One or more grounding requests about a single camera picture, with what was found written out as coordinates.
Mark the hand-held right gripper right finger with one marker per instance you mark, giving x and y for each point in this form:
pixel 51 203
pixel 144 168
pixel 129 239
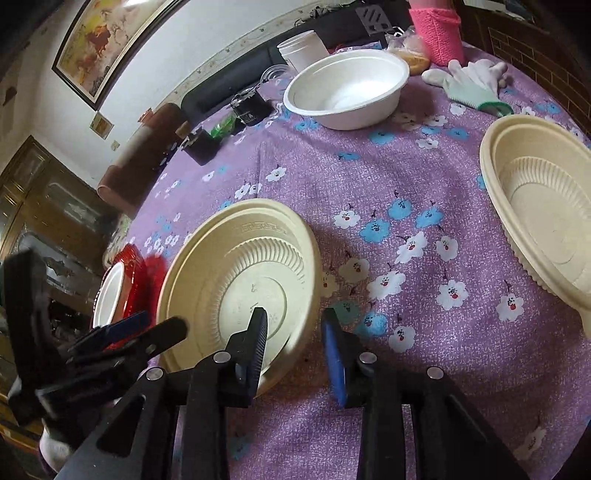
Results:
pixel 334 360

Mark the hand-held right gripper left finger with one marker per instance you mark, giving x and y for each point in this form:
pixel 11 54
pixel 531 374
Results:
pixel 251 355

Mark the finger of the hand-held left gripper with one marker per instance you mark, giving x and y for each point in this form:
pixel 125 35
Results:
pixel 157 337
pixel 122 325

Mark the beige ribbed plate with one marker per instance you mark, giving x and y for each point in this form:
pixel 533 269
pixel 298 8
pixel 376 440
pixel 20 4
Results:
pixel 217 258

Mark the white foam bowl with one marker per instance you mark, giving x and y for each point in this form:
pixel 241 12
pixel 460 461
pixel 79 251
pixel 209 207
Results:
pixel 341 115

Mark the beige ribbed bowl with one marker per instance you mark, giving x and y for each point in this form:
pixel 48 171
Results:
pixel 545 217

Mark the carved wooden display cabinet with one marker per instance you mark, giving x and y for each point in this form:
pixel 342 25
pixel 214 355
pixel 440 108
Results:
pixel 37 207

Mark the brown armchair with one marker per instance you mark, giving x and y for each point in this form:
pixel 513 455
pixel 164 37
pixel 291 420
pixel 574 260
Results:
pixel 134 170

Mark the black box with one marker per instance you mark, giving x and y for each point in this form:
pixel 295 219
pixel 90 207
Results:
pixel 203 147

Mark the small framed picture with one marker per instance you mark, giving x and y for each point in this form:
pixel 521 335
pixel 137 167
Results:
pixel 101 125

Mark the green wrapper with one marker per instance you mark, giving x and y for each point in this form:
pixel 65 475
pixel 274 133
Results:
pixel 222 127

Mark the black power adapter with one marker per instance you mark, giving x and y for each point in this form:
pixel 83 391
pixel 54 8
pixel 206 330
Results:
pixel 249 108

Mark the black sofa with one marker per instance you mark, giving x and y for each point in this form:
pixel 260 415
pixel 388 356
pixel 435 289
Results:
pixel 217 87

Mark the clear plastic cups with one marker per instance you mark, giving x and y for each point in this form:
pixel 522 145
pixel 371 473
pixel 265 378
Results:
pixel 273 74

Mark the framed painting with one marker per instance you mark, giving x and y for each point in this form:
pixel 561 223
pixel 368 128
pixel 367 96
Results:
pixel 106 41

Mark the white work glove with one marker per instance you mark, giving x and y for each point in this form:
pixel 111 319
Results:
pixel 466 81

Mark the white plastic cup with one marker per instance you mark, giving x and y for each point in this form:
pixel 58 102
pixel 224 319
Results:
pixel 302 50

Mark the plastic bag of food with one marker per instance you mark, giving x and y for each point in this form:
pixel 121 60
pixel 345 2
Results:
pixel 413 60

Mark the pink knitted holder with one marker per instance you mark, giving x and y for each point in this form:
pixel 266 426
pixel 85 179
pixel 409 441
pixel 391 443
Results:
pixel 438 37

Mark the grey phone stand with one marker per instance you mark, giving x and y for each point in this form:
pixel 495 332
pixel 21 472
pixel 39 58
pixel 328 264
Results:
pixel 374 18

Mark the brick pattern wooden cabinet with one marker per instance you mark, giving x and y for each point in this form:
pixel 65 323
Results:
pixel 531 46

